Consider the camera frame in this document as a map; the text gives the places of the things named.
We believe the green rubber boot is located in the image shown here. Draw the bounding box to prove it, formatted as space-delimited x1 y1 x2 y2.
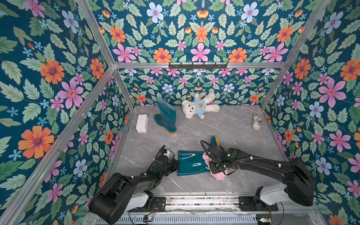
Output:
154 98 177 135
177 151 210 176

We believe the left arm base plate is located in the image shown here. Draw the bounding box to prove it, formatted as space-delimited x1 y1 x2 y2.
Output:
129 197 166 213

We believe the white teddy bear blue shirt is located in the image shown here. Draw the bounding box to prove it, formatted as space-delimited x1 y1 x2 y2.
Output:
181 91 220 119

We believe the white ventilated cable duct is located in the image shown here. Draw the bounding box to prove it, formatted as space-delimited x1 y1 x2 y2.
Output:
115 214 258 225

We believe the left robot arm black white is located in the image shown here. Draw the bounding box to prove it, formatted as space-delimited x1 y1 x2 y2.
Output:
88 155 180 225

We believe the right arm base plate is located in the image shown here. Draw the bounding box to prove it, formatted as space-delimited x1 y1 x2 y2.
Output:
238 196 279 212

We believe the pink cloth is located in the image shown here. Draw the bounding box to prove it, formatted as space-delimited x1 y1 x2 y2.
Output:
202 153 227 181

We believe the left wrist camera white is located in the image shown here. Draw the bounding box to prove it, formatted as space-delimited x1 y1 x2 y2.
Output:
163 150 171 159

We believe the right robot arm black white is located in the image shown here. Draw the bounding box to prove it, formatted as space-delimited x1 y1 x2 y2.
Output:
201 141 316 207

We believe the black hook rail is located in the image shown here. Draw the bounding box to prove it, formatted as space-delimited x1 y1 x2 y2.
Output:
168 62 228 70

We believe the grey white crumpled rag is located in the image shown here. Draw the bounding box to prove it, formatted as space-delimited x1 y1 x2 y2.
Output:
252 113 262 131

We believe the white rectangular box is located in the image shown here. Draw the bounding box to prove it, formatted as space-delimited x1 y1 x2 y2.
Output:
136 114 148 133

